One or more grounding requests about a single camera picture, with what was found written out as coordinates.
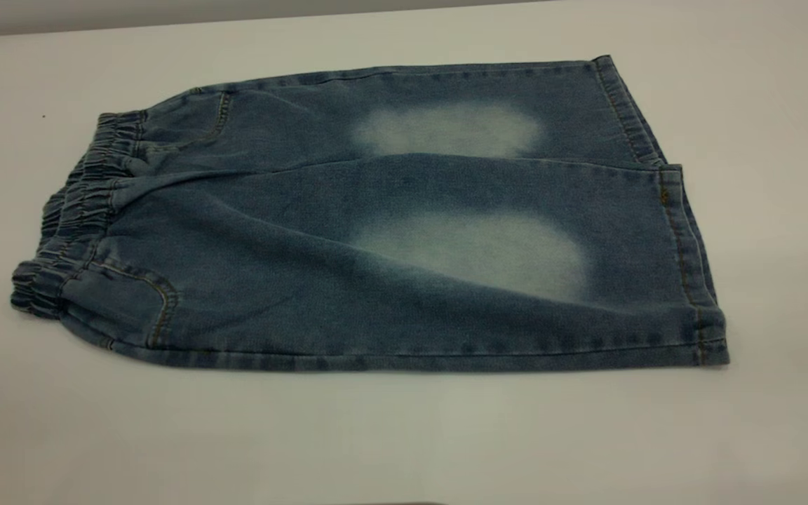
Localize blue denim jeans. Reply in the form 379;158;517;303
10;55;730;372

